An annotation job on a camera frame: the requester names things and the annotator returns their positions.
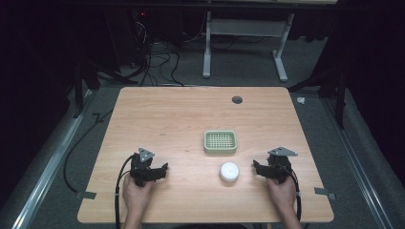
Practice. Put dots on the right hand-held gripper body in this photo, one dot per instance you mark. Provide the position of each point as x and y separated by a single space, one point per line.
281 165

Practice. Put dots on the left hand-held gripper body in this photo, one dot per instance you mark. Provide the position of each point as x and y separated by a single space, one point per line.
142 165

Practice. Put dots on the white round soap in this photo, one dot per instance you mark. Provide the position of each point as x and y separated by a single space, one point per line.
229 171

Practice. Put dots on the green soap dish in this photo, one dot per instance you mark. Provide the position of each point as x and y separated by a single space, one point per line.
220 142

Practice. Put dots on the person's right hand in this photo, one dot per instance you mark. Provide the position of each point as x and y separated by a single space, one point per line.
282 192

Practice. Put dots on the person's left hand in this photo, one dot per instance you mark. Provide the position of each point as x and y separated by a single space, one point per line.
136 194

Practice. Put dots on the grey tape strip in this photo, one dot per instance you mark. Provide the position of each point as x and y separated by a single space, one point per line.
86 195
324 192

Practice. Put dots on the small white crumpled scrap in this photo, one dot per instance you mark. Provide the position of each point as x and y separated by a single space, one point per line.
301 100

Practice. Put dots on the black metal stand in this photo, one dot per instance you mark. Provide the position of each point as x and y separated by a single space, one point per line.
339 92
83 76

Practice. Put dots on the dark computer tower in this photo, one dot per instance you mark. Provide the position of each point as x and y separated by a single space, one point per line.
130 35

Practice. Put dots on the silver floor rail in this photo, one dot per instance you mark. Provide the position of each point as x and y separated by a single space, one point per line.
359 159
47 171

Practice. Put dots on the white metal desk frame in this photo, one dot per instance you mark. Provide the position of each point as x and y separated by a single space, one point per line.
245 28

